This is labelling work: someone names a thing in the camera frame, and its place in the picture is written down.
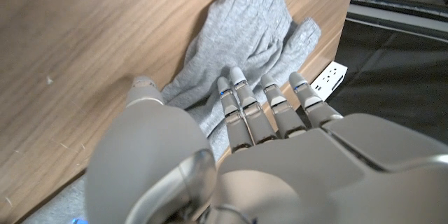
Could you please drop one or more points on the black backdrop curtain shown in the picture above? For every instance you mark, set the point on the black backdrop curtain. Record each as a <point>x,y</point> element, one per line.
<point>402,87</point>

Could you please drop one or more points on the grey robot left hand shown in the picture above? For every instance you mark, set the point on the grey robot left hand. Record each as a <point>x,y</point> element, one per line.
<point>280,175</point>

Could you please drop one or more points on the white power strip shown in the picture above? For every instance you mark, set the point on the white power strip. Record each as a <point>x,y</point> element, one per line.
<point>330,78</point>

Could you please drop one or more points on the grey shorts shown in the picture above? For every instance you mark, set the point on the grey shorts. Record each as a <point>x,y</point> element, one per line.
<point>245,24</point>

